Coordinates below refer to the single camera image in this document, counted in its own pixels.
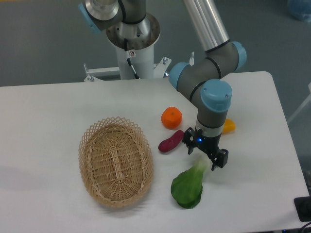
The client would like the orange tangerine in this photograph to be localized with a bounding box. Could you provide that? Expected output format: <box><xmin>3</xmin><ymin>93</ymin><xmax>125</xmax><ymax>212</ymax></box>
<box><xmin>161</xmin><ymin>107</ymin><xmax>182</xmax><ymax>129</ymax></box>

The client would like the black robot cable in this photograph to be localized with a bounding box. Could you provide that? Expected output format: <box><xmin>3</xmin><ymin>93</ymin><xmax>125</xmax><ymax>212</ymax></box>
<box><xmin>123</xmin><ymin>38</ymin><xmax>141</xmax><ymax>80</ymax></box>

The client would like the purple sweet potato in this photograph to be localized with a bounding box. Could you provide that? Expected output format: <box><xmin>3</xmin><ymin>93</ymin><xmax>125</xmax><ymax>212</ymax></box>
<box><xmin>158</xmin><ymin>130</ymin><xmax>184</xmax><ymax>153</ymax></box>

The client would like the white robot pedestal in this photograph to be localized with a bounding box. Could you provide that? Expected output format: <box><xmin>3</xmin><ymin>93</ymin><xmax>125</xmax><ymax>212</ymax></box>
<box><xmin>84</xmin><ymin>13</ymin><xmax>172</xmax><ymax>82</ymax></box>

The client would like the black device at table edge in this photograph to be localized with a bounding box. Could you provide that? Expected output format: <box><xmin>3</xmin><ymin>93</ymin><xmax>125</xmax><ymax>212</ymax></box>
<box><xmin>294</xmin><ymin>196</ymin><xmax>311</xmax><ymax>222</ymax></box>

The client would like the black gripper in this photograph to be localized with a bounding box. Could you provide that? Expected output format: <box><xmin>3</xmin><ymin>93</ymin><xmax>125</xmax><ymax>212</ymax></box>
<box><xmin>182</xmin><ymin>127</ymin><xmax>229</xmax><ymax>171</ymax></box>

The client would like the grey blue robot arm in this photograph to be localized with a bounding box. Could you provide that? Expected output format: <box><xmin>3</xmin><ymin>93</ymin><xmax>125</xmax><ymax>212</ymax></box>
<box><xmin>78</xmin><ymin>0</ymin><xmax>247</xmax><ymax>168</ymax></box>

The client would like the woven wicker basket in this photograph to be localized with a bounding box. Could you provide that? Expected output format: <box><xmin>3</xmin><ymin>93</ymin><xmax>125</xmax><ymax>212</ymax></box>
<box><xmin>78</xmin><ymin>116</ymin><xmax>154</xmax><ymax>208</ymax></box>

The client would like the green leafy vegetable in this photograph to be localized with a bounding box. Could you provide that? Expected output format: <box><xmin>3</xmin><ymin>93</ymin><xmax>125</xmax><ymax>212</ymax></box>
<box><xmin>171</xmin><ymin>158</ymin><xmax>210</xmax><ymax>209</ymax></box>

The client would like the yellow bell pepper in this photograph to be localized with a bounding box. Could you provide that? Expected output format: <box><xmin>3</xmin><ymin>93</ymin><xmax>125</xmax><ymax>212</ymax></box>
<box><xmin>222</xmin><ymin>118</ymin><xmax>236</xmax><ymax>134</ymax></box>

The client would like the blue bag in corner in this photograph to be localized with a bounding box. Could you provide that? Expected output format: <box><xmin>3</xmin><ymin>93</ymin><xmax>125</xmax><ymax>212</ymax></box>
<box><xmin>287</xmin><ymin>0</ymin><xmax>311</xmax><ymax>22</ymax></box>

